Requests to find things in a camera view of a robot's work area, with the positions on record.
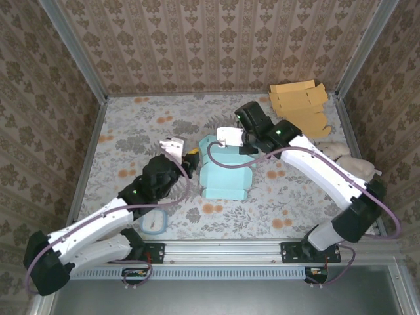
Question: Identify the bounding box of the light blue paper box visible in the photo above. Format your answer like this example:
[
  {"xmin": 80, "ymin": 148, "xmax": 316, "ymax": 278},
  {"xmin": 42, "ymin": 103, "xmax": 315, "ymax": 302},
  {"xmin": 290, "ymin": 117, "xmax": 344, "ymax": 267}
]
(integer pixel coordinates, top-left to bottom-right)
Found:
[{"xmin": 198, "ymin": 134, "xmax": 257, "ymax": 201}]

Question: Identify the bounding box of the orange paper box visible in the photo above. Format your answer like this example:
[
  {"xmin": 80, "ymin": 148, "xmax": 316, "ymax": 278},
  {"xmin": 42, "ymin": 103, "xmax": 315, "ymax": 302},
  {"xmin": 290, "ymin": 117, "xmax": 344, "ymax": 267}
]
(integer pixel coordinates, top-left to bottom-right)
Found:
[{"xmin": 268, "ymin": 80, "xmax": 331, "ymax": 141}]

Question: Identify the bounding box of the clear container with blue rim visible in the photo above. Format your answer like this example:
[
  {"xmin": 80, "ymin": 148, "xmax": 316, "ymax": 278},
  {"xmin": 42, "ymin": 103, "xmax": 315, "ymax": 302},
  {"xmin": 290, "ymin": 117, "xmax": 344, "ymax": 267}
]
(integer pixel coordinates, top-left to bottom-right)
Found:
[{"xmin": 140, "ymin": 209, "xmax": 168, "ymax": 236}]

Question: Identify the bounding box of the floral table mat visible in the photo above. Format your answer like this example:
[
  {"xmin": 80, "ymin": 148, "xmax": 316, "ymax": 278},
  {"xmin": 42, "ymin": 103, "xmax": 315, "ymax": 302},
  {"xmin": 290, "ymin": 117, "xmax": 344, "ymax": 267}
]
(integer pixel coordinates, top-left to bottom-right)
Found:
[{"xmin": 67, "ymin": 93, "xmax": 385, "ymax": 240}]

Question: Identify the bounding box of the black connector board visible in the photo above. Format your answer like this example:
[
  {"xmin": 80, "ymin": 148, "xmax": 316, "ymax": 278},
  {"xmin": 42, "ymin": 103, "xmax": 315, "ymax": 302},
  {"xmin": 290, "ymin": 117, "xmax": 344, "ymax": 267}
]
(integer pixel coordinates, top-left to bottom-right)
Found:
[
  {"xmin": 304, "ymin": 266, "xmax": 329, "ymax": 284},
  {"xmin": 121, "ymin": 267, "xmax": 148, "ymax": 285}
]

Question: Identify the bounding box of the cream plush dog toy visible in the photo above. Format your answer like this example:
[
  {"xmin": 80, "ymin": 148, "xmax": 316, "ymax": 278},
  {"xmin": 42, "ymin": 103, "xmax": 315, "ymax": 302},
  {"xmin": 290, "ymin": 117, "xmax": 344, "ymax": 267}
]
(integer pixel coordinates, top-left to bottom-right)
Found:
[{"xmin": 316, "ymin": 140, "xmax": 383, "ymax": 186}]

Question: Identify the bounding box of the grey metal panel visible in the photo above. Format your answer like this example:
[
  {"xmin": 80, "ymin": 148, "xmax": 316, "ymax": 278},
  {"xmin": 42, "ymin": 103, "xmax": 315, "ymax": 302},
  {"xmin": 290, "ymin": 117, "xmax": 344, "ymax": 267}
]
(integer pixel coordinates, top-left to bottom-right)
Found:
[{"xmin": 52, "ymin": 265, "xmax": 403, "ymax": 315}]

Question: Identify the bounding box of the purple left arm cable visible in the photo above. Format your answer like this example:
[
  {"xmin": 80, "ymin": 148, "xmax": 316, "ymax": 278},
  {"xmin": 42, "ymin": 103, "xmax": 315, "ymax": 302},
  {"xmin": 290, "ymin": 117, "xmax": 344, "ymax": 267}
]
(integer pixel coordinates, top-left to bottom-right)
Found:
[{"xmin": 25, "ymin": 154, "xmax": 192, "ymax": 293}]

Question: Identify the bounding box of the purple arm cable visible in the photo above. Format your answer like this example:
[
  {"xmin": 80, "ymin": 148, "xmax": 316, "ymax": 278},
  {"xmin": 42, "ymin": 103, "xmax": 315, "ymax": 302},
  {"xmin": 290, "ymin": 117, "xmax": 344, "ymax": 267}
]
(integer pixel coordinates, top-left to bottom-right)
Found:
[
  {"xmin": 25, "ymin": 154, "xmax": 192, "ymax": 293},
  {"xmin": 207, "ymin": 141, "xmax": 402, "ymax": 286}
]

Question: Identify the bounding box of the aluminium table side rail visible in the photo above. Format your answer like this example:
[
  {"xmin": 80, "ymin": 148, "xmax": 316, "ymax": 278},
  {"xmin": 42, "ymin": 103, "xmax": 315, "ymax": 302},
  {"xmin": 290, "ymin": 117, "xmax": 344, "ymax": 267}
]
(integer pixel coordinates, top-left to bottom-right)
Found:
[
  {"xmin": 64, "ymin": 96, "xmax": 109, "ymax": 242},
  {"xmin": 334, "ymin": 93, "xmax": 388, "ymax": 239}
]

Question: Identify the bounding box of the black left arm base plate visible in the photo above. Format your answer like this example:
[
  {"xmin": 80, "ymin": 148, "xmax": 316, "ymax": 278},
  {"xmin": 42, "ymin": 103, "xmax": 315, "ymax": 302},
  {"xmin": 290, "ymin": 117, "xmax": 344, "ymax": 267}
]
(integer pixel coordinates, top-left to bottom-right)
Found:
[{"xmin": 129, "ymin": 241, "xmax": 165, "ymax": 264}]

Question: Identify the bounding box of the aluminium mounting rail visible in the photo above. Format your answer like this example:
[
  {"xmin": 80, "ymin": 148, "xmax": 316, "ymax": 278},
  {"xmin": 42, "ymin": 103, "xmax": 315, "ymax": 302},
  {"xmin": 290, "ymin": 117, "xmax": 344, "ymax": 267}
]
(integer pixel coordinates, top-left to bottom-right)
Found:
[{"xmin": 140, "ymin": 238, "xmax": 403, "ymax": 266}]

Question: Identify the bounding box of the grey slotted cable duct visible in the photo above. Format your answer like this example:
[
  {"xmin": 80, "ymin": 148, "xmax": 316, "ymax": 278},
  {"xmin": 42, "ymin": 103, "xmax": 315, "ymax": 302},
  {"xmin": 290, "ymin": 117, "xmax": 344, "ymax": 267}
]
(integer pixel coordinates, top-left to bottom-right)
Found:
[{"xmin": 70, "ymin": 266, "xmax": 306, "ymax": 280}]

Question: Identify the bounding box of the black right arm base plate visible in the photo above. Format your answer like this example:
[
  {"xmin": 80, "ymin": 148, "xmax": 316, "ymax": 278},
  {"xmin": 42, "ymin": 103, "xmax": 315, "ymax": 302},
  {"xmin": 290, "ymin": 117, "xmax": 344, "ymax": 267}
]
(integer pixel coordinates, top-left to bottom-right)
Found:
[{"xmin": 280, "ymin": 241, "xmax": 342, "ymax": 264}]

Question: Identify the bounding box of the aluminium frame post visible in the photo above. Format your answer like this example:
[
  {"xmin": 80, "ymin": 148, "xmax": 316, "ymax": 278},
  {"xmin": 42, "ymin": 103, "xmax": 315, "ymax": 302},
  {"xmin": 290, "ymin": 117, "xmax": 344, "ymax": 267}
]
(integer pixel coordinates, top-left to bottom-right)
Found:
[
  {"xmin": 39, "ymin": 0, "xmax": 109, "ymax": 102},
  {"xmin": 336, "ymin": 0, "xmax": 401, "ymax": 99}
]

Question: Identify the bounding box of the aluminium frame bar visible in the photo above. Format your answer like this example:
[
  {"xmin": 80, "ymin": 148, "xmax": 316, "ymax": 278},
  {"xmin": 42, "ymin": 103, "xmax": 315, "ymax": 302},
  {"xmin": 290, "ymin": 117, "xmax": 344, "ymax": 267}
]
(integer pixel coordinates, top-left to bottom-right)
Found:
[
  {"xmin": 388, "ymin": 259, "xmax": 416, "ymax": 315},
  {"xmin": 28, "ymin": 291, "xmax": 56, "ymax": 315}
]

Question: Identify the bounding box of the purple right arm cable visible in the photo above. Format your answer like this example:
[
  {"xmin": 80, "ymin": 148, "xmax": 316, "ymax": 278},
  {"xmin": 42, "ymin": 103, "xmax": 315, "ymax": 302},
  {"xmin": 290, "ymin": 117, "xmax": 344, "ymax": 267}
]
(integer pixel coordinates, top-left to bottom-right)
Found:
[{"xmin": 207, "ymin": 141, "xmax": 402, "ymax": 286}]

